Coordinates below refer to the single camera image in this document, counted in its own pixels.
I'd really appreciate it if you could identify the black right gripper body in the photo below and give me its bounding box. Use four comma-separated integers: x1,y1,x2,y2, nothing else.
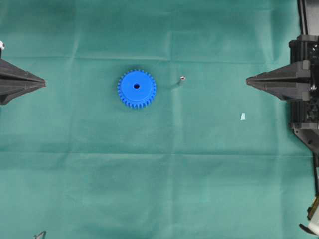
289,35,319,128

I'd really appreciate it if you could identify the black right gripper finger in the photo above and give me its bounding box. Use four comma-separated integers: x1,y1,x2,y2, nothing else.
246,60,311,82
247,81,310,100

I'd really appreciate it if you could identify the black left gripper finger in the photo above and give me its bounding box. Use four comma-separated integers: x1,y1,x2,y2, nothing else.
0,80,46,104
0,59,45,84

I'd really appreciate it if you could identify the small metal shaft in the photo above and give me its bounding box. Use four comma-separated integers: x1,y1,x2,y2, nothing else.
177,76,186,87

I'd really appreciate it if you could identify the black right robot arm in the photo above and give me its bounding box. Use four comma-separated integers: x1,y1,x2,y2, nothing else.
246,0,319,237

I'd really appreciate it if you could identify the blue plastic gear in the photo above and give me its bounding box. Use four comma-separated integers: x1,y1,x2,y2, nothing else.
117,69,157,109

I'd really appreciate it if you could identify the green cloth mat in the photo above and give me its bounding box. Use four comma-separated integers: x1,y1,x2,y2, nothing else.
0,0,315,239

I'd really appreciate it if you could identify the grey clip at mat edge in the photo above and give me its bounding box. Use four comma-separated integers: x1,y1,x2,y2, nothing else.
33,231,46,239

